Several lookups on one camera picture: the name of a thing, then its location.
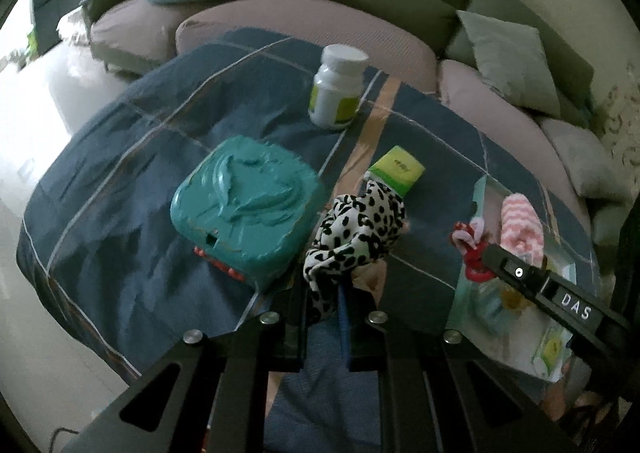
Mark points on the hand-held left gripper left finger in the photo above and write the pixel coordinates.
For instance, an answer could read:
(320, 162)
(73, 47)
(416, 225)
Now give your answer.
(290, 345)

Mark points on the teal embossed box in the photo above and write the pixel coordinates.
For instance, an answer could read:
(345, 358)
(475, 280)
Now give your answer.
(245, 208)

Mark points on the yellow-green small box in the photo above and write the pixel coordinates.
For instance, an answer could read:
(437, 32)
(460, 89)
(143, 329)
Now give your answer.
(398, 169)

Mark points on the pale green pillow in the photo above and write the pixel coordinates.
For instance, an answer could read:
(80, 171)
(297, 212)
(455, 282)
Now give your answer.
(515, 63)
(585, 163)

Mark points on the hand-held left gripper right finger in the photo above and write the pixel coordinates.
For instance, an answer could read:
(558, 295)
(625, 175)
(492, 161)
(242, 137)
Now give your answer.
(346, 333)

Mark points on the red white sock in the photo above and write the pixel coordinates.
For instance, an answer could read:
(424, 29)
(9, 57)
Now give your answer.
(470, 248)

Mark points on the green yellow packet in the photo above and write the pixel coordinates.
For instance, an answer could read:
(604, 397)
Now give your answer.
(552, 349)

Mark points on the pale green tray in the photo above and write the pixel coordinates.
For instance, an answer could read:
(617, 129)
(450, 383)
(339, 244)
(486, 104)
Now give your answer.
(520, 323)

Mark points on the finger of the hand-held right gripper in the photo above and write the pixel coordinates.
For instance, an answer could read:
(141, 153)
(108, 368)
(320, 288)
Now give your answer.
(510, 269)

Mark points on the red toy piece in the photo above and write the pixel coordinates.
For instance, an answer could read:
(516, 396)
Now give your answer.
(220, 265)

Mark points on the white bottle green label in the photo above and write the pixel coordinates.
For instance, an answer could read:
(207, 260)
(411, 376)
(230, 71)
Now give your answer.
(336, 88)

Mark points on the pink white striped sock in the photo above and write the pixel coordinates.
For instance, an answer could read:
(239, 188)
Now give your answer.
(522, 228)

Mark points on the black white spotted sock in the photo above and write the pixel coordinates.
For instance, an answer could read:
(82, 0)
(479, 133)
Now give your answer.
(355, 228)

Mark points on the blue plaid blanket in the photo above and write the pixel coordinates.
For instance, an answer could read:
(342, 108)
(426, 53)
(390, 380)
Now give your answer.
(150, 173)

